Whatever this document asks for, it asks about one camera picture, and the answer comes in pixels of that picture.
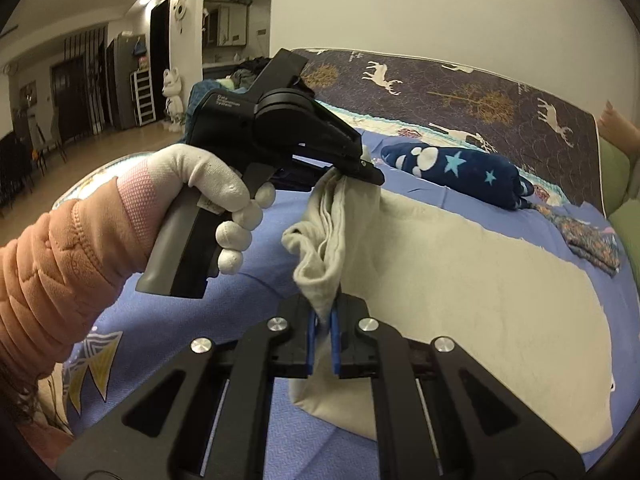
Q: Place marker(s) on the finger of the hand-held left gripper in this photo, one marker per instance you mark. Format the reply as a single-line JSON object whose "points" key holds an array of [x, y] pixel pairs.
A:
{"points": [[340, 150]]}

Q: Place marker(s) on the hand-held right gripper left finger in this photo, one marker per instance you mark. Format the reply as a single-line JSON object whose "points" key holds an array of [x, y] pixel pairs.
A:
{"points": [[312, 332]]}

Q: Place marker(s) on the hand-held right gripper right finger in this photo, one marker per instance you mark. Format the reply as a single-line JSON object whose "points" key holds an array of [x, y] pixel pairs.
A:
{"points": [[334, 332]]}

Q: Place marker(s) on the beige cloth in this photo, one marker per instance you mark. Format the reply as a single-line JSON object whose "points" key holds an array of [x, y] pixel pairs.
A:
{"points": [[475, 310]]}

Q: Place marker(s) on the person's left forearm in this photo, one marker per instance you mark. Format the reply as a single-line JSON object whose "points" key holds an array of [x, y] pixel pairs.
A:
{"points": [[60, 270]]}

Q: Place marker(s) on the dark clothes pile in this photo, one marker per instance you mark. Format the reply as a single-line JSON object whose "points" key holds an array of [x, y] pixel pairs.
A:
{"points": [[247, 72]]}

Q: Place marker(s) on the person's left hand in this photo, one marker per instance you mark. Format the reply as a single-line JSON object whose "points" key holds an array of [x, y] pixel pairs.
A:
{"points": [[195, 170]]}

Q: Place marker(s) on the teal fleece blanket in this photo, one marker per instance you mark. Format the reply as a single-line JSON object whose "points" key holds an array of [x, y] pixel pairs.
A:
{"points": [[194, 97]]}

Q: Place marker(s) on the white cat statue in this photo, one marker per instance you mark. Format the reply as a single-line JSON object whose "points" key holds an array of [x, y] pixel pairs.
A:
{"points": [[175, 100]]}

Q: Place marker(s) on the white shelf rack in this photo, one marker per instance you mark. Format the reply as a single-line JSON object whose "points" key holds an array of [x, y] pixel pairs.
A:
{"points": [[143, 97]]}

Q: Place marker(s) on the grey refrigerator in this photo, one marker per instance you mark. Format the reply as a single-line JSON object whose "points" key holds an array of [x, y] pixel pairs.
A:
{"points": [[120, 80]]}

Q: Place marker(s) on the navy star print blanket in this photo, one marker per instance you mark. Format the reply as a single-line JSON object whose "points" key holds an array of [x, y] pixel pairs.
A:
{"points": [[460, 170]]}

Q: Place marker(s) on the blue tree print bedsheet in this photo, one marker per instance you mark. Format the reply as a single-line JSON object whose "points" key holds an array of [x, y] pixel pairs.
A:
{"points": [[175, 320]]}

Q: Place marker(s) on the black chairs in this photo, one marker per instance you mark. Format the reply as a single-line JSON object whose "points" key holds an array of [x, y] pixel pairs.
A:
{"points": [[20, 165]]}

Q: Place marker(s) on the floral patterned cloth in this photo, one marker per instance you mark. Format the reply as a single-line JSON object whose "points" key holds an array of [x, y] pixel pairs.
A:
{"points": [[585, 240]]}

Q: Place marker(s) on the pink pillow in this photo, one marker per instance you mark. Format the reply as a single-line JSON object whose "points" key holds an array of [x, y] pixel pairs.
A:
{"points": [[620, 127]]}

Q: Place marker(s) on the green sofa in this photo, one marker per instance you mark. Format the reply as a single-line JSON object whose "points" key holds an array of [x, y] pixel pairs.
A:
{"points": [[622, 195]]}

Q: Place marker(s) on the kitchen wall cabinet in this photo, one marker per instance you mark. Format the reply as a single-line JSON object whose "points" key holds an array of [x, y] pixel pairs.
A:
{"points": [[230, 25]]}

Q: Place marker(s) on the white wall decoration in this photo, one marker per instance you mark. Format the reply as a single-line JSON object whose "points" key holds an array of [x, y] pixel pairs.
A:
{"points": [[180, 10]]}

